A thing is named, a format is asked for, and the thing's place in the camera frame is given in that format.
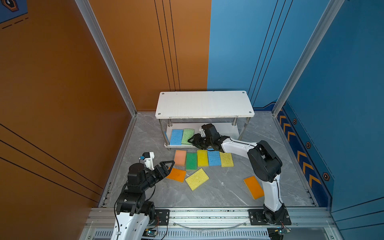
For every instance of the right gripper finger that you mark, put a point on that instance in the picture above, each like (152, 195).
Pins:
(195, 139)
(198, 145)

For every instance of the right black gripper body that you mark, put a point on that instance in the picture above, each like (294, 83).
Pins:
(205, 142)

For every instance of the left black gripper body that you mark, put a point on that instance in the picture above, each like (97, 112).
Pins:
(156, 176)

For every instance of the light green sponge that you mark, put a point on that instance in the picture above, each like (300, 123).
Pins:
(187, 134)

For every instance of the blue sponge row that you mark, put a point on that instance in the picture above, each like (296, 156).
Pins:
(176, 137)
(214, 158)

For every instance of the pale yellow sponge row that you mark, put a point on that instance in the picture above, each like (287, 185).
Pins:
(226, 160)

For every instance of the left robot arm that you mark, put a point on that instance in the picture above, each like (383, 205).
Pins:
(133, 211)

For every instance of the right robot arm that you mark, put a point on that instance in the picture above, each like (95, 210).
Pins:
(266, 165)

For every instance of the white two-tier shelf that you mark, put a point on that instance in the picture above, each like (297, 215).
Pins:
(229, 111)

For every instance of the bright yellow sponge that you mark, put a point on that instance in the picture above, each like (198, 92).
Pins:
(202, 158)

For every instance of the orange sponge left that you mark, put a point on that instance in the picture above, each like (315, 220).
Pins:
(177, 175)

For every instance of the orange sponge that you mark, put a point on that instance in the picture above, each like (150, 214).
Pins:
(254, 187)
(177, 175)

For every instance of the pink sponge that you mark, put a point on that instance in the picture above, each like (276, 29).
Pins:
(180, 158)

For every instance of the dark green sponge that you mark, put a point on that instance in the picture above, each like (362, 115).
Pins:
(191, 162)

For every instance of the pale yellow sponge tilted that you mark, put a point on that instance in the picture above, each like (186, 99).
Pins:
(197, 179)

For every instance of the green circuit board left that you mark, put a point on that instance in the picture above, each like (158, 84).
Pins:
(152, 233)

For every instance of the orange sponge right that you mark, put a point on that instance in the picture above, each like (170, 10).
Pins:
(254, 187)

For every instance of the circuit board right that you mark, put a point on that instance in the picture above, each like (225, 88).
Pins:
(278, 233)

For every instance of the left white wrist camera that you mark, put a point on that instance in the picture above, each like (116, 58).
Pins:
(147, 159)

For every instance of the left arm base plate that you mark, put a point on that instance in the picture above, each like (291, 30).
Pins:
(159, 217)

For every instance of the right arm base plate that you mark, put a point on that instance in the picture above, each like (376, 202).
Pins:
(259, 217)

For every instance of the aluminium front rail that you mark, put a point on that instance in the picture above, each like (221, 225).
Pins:
(220, 223)

